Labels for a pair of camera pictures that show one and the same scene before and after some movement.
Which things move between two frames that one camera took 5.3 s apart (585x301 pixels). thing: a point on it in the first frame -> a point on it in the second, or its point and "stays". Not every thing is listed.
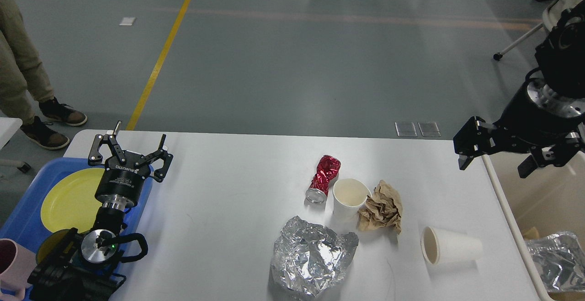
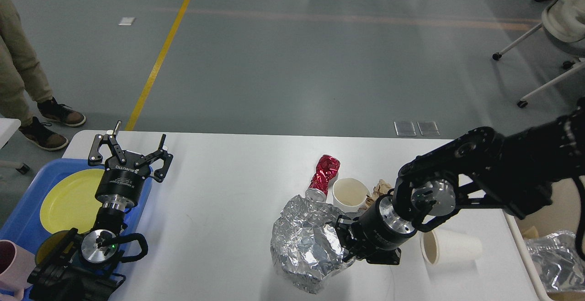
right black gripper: [532, 118] -> [381, 232]
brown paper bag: [531, 234] stays
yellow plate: [69, 201] stays
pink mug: [17, 263] stays
